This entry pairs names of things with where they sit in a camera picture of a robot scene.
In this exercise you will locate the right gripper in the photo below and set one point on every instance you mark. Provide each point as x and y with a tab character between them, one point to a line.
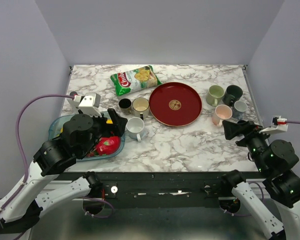
231	129

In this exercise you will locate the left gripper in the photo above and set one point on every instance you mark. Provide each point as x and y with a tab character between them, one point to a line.
115	129

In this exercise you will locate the light blue mug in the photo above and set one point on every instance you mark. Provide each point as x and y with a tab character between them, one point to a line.
136	128

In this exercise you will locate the brown striped stoneware mug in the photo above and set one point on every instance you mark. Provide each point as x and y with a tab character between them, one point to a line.
125	106

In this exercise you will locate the pink mug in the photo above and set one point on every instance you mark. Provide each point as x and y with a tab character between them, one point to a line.
222	112

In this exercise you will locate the grey-blue textured mug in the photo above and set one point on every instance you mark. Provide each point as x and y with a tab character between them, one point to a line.
238	110

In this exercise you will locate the cream mug black handle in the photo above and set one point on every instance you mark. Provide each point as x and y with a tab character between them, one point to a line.
140	107

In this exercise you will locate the dark teal mug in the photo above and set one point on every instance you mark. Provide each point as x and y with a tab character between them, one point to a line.
232	94

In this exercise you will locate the light green mug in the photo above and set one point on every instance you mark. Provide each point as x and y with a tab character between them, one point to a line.
214	95

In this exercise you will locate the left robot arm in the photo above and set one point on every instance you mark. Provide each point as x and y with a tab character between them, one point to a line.
23	206

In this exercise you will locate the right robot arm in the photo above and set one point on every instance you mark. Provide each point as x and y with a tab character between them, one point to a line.
274	162

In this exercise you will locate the red dragon fruit toy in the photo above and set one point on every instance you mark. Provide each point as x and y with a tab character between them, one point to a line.
105	146

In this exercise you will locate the green chips bag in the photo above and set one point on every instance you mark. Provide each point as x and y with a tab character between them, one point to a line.
134	80

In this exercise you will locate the white bottle black cap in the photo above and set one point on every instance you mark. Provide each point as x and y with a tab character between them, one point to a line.
71	100

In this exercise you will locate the round red lacquer tray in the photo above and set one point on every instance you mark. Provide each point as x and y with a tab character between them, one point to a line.
175	104

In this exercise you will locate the clear blue fruit container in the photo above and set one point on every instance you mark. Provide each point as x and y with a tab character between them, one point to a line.
55	130

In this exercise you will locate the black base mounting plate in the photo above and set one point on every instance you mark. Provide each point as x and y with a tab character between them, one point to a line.
128	190

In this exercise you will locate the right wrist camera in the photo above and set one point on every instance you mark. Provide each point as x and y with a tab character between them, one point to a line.
278	125

